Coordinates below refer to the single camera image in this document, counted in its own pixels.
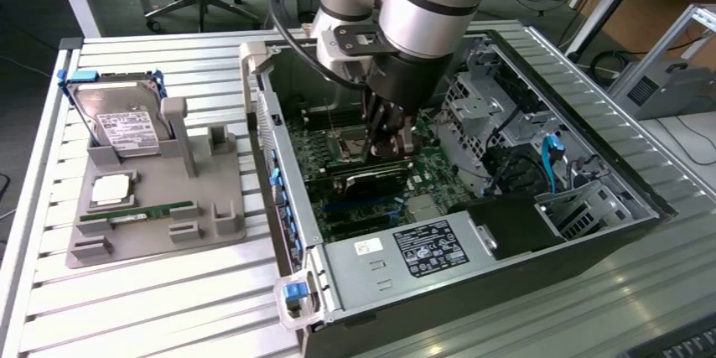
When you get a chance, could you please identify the black coiled cable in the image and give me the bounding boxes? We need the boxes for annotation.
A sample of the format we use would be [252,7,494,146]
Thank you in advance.
[590,49,636,82]

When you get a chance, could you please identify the CPU socket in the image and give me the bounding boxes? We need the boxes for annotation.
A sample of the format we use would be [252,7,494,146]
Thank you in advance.
[330,127,371,164]

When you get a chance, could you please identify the black tripod pole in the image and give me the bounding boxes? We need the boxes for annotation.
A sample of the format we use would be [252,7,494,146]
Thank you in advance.
[567,0,660,64]

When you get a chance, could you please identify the grey wire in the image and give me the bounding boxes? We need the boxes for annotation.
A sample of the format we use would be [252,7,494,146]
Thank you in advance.
[563,153,612,185]

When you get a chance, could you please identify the green motherboard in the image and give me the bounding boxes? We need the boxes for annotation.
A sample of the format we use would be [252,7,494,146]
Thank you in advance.
[288,101,476,241]

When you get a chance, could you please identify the aluminium profile frame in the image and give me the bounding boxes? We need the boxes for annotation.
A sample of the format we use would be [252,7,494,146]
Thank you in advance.
[607,3,716,95]

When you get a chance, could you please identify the silver CPU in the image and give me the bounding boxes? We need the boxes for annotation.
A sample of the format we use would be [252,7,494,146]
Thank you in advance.
[91,175,136,208]

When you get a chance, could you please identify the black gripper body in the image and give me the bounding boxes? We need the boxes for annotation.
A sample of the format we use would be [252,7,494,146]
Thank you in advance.
[366,53,455,117]

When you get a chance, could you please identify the grey computer tower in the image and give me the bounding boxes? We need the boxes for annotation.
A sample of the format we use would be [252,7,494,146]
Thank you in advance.
[607,60,716,122]

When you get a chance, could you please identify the black open PC case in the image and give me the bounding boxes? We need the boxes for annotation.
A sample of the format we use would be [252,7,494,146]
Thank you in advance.
[240,29,679,358]

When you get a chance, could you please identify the blue SATA wire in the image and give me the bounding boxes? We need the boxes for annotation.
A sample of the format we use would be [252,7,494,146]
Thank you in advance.
[540,134,567,198]

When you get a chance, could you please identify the silver chipset heatsink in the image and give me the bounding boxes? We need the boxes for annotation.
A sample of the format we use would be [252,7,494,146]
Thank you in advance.
[407,197,450,221]

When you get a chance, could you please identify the grey power supply unit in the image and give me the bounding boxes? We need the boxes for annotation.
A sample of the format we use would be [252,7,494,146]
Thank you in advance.
[322,210,500,313]

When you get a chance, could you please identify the blue case latch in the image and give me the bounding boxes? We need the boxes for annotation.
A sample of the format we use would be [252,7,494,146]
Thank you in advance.
[282,284,310,307]

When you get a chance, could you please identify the hard disk in blue carrier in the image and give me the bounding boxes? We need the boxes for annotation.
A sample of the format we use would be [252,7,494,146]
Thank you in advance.
[58,67,176,160]

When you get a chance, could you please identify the NVIDIA graphics card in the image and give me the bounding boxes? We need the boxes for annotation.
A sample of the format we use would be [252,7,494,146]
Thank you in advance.
[304,160,411,205]

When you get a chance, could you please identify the silver drive cage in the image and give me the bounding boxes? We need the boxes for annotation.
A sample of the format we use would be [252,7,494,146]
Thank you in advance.
[442,37,564,177]

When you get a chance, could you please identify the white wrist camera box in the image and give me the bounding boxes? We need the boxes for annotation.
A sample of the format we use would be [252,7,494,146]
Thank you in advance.
[316,23,400,79]

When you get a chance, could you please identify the green RAM stick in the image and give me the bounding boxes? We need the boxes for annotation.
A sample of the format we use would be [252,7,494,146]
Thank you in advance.
[80,201,195,224]

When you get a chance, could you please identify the grey parts rack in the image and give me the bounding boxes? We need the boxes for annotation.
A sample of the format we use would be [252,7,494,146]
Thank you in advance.
[66,96,251,270]

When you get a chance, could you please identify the black office chair base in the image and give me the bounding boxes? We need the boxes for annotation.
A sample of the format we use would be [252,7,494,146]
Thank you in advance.
[143,0,263,34]

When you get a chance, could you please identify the silver disk bay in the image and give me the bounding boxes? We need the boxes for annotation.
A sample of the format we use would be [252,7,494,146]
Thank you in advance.
[534,181,643,241]

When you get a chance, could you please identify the black plastic duct cover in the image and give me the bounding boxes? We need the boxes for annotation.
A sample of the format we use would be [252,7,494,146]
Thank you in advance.
[448,195,567,261]

